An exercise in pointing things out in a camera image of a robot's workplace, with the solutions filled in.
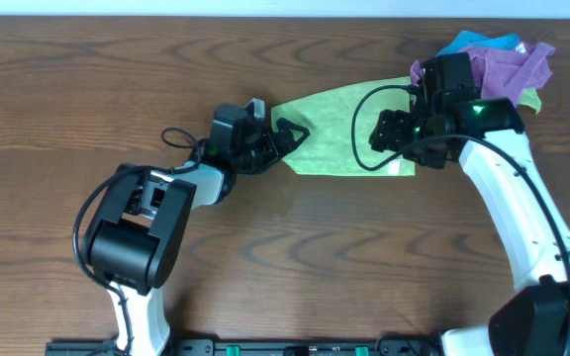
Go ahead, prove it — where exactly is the purple microfiber cloth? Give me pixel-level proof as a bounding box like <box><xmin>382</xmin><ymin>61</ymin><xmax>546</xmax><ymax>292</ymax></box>
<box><xmin>410</xmin><ymin>42</ymin><xmax>556</xmax><ymax>108</ymax></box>

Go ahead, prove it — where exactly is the blue microfiber cloth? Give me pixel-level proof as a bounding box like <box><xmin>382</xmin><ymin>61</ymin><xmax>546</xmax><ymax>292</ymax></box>
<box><xmin>437</xmin><ymin>31</ymin><xmax>521</xmax><ymax>55</ymax></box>

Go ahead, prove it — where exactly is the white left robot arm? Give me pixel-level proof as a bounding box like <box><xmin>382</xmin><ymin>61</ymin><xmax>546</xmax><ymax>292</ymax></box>
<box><xmin>72</xmin><ymin>99</ymin><xmax>310</xmax><ymax>355</ymax></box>

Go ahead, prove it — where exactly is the black right camera cable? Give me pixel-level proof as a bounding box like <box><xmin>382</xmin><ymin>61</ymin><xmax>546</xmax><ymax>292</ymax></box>
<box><xmin>350</xmin><ymin>83</ymin><xmax>570</xmax><ymax>356</ymax></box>

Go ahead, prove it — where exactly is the green microfiber cloth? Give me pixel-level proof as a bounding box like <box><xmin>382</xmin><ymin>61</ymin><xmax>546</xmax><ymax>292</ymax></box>
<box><xmin>271</xmin><ymin>76</ymin><xmax>416</xmax><ymax>176</ymax></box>

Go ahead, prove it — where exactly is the light green cloth under pile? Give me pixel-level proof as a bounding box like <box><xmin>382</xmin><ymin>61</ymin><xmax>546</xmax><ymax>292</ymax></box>
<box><xmin>519</xmin><ymin>88</ymin><xmax>542</xmax><ymax>114</ymax></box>

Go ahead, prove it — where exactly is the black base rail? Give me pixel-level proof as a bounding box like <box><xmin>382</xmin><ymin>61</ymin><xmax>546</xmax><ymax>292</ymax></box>
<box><xmin>45</xmin><ymin>337</ymin><xmax>444</xmax><ymax>356</ymax></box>

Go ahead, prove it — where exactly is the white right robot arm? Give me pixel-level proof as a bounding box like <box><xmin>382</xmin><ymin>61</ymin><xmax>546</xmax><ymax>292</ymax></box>
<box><xmin>369</xmin><ymin>52</ymin><xmax>570</xmax><ymax>355</ymax></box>

